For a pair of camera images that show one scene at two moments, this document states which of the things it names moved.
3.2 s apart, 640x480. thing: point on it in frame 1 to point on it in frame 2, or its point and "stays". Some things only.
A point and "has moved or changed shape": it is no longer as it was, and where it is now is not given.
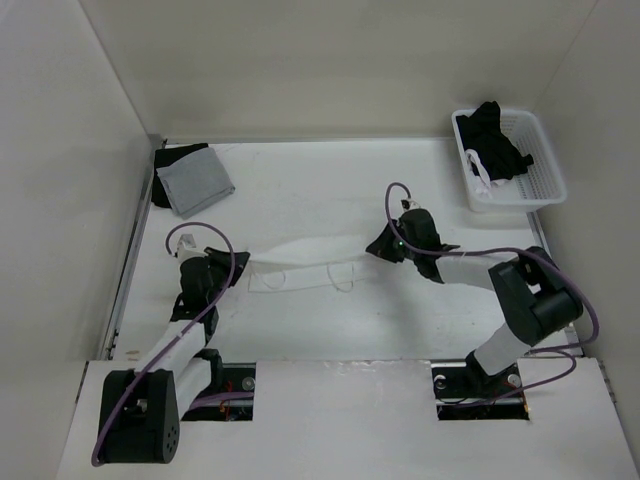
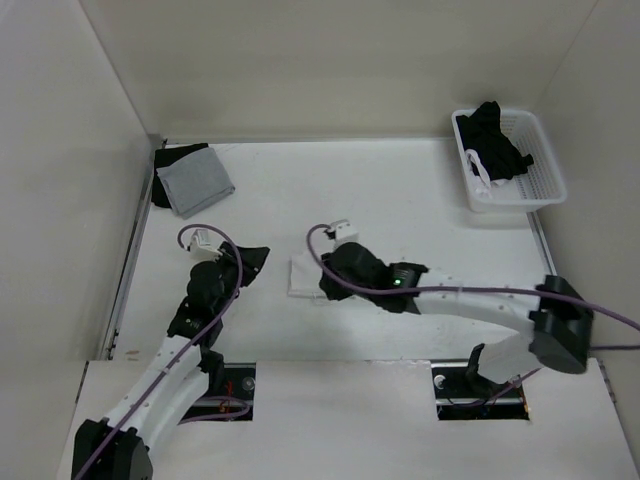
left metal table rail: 130,254 stays
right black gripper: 380,247 to 333,289
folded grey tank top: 195,181 stays
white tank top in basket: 482,183 stays
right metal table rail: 546,241 stays
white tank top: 334,261 has moved or changed shape
